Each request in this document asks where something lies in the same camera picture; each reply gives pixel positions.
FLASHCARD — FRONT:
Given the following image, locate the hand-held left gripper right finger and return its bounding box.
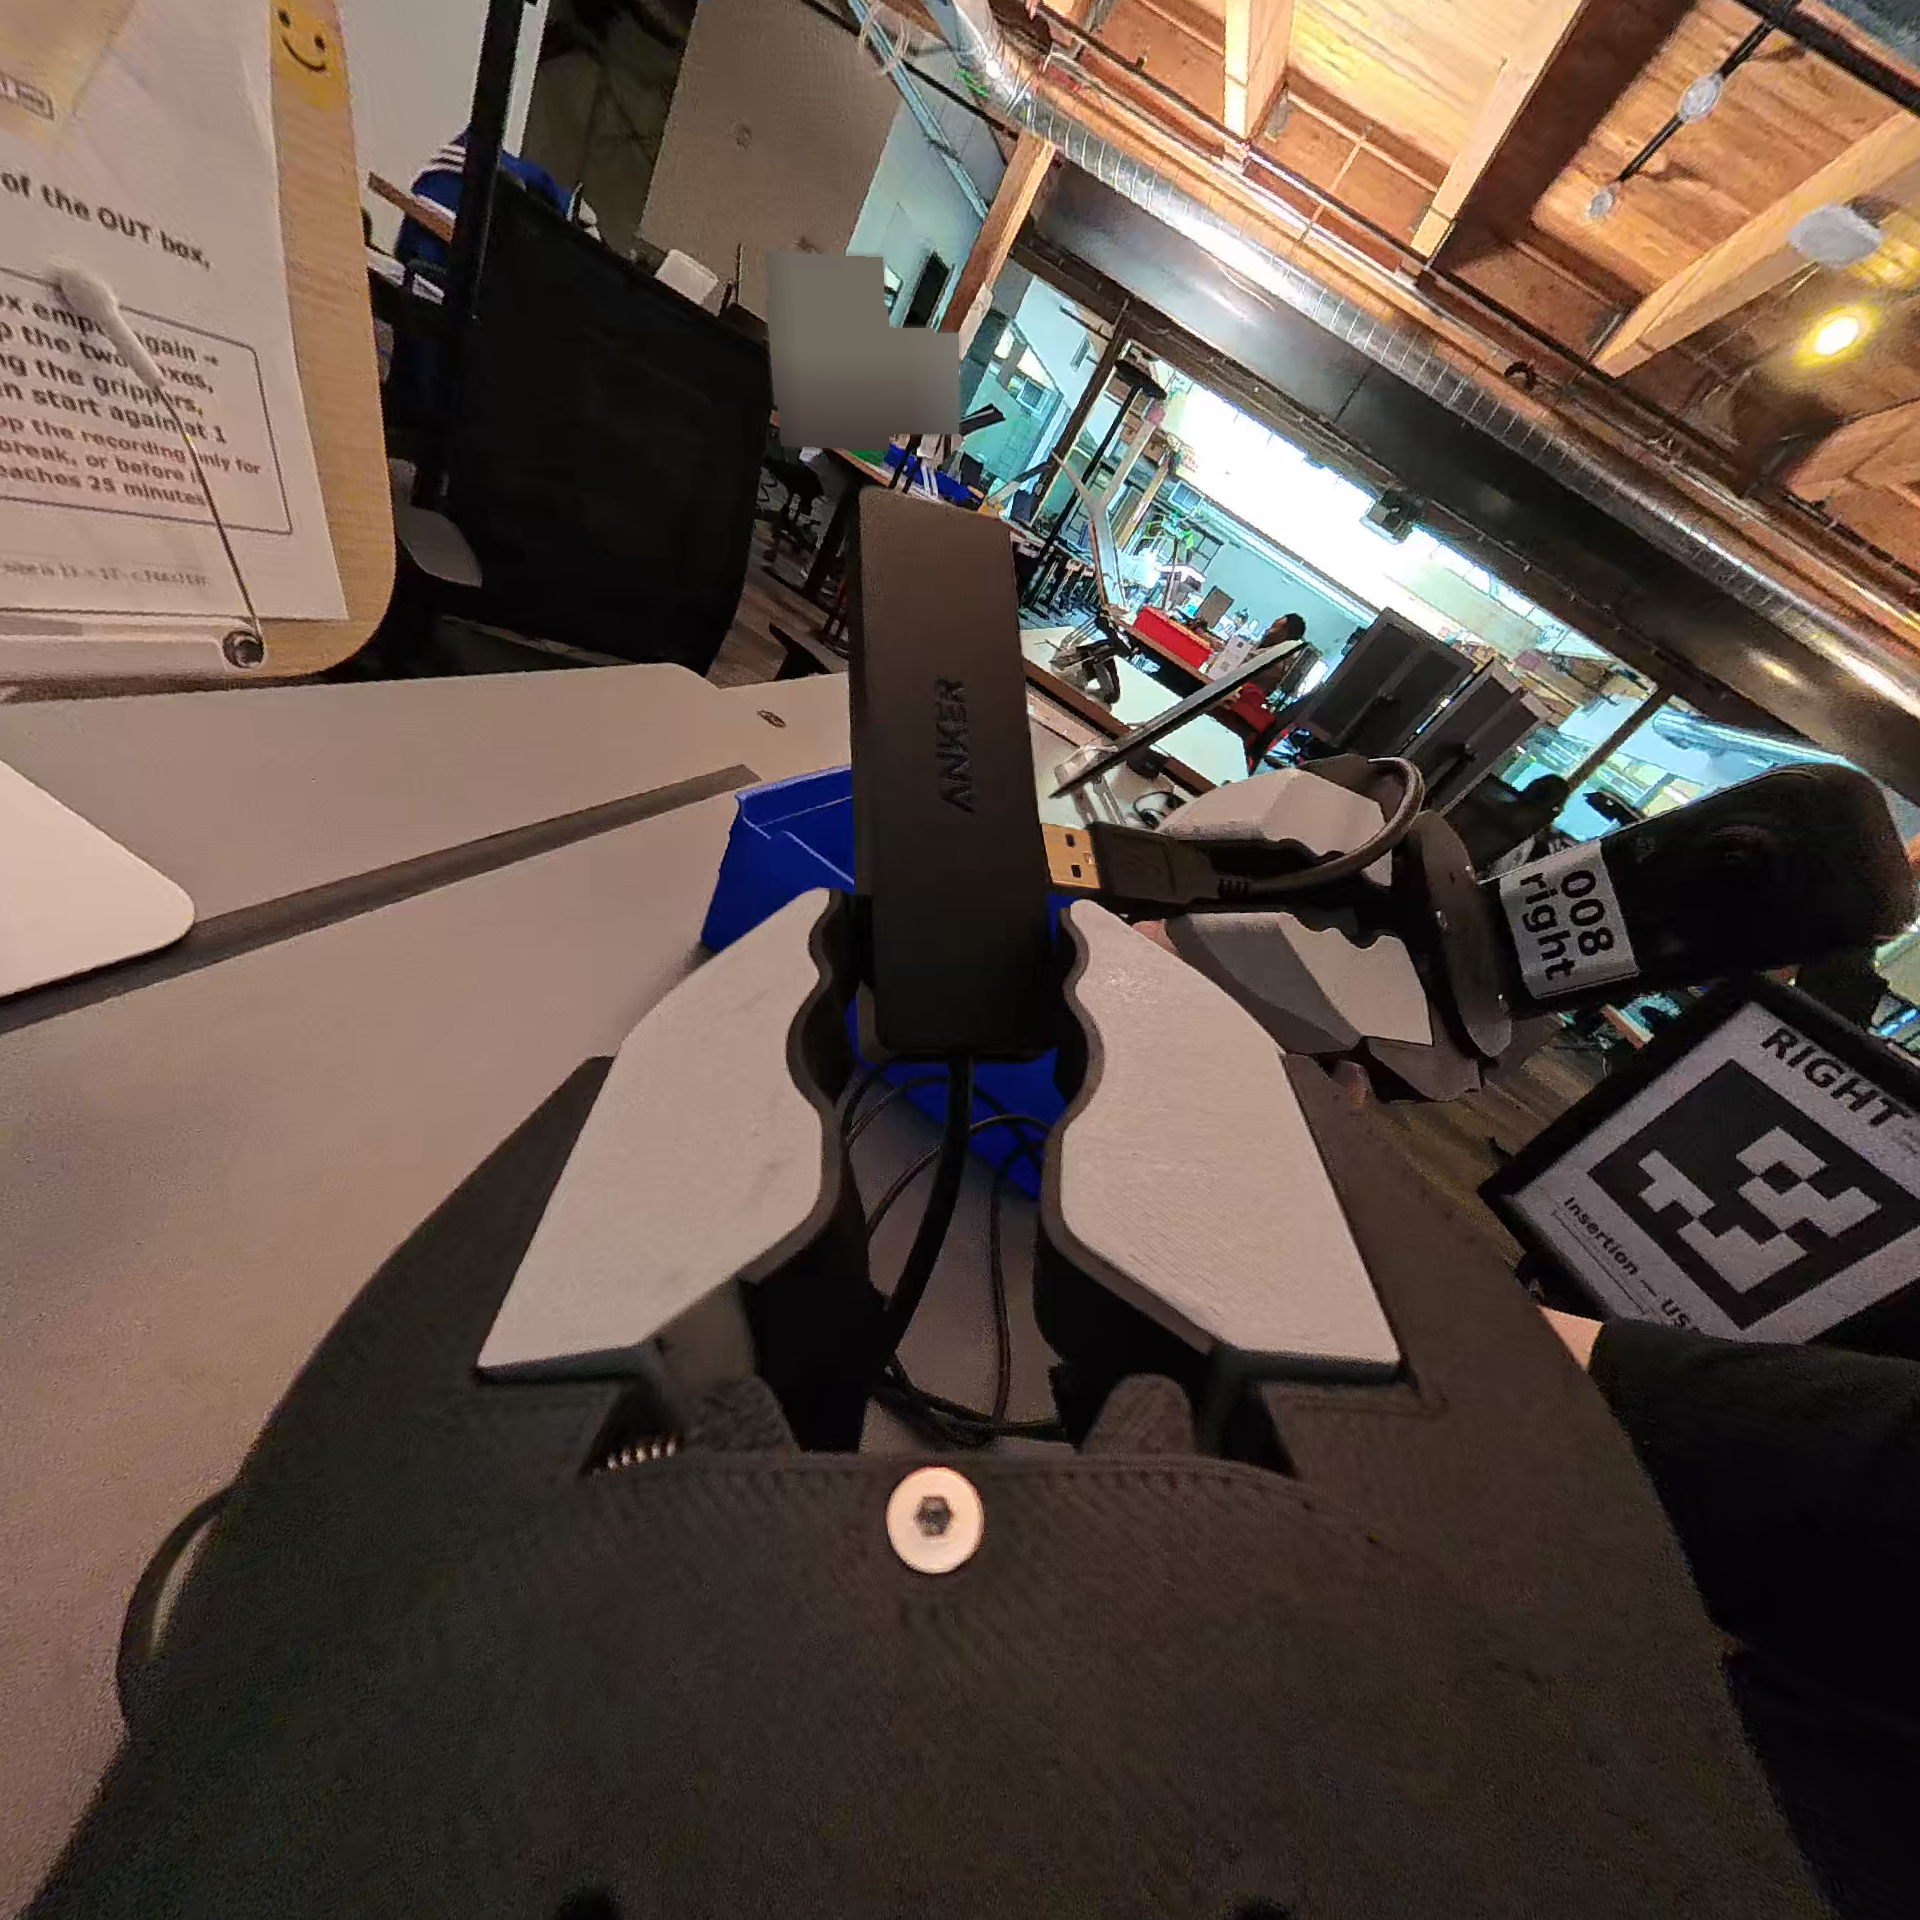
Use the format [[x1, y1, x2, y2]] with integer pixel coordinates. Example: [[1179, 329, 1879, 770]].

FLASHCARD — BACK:
[[1039, 897, 1403, 1384]]

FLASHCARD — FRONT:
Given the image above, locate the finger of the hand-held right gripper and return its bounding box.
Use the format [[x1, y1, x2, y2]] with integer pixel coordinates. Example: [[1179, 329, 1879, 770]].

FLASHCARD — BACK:
[[1164, 760, 1421, 893], [1164, 897, 1499, 1107]]

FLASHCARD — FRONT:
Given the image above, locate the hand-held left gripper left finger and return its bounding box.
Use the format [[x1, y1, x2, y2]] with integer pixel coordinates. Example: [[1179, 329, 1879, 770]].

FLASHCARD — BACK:
[[477, 889, 871, 1384]]

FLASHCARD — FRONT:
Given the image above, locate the black usb cable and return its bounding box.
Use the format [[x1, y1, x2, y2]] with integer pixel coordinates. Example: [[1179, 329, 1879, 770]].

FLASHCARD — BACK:
[[1044, 756, 1433, 921]]

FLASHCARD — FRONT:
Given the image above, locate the blue plastic bin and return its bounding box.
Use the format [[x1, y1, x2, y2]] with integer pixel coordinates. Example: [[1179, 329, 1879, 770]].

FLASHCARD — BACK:
[[704, 766, 1056, 1204]]

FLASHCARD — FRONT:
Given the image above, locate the black usb hub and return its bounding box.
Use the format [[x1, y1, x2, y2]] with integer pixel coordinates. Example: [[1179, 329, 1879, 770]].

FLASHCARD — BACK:
[[846, 487, 1060, 1063]]

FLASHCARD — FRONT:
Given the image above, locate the person's black clothing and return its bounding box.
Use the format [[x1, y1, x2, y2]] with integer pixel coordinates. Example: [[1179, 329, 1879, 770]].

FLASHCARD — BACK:
[[1586, 1320, 1920, 1920]]

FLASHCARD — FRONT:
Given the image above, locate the white stand base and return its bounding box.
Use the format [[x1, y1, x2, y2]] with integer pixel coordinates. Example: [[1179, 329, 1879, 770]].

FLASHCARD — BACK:
[[0, 757, 197, 1001]]

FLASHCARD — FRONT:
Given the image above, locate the white ceiling device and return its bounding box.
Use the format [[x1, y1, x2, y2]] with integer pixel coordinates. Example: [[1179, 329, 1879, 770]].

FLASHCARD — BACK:
[[1787, 200, 1886, 274]]

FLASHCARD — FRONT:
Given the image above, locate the black panelled desk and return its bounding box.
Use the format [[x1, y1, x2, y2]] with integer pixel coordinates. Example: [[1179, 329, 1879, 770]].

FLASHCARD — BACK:
[[449, 173, 773, 677]]

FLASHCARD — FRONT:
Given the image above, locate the instruction sheet on board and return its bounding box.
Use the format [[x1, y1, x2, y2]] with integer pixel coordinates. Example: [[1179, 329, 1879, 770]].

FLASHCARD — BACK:
[[0, 0, 400, 686]]

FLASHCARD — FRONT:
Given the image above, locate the black floor lamp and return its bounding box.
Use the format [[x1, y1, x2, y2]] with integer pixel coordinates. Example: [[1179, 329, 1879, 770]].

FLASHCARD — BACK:
[[427, 0, 531, 513]]

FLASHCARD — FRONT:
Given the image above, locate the blue striped jacket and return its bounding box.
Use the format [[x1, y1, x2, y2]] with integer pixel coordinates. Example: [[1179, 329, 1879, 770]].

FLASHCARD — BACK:
[[396, 127, 580, 303]]

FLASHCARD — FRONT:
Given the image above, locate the yellow smiley sticker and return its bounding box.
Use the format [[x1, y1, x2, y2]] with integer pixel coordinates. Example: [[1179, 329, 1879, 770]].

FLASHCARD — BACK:
[[274, 0, 351, 113]]

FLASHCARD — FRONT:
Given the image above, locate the thin wire with white tip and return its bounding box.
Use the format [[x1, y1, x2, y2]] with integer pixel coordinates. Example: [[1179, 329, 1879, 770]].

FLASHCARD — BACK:
[[49, 266, 269, 670]]

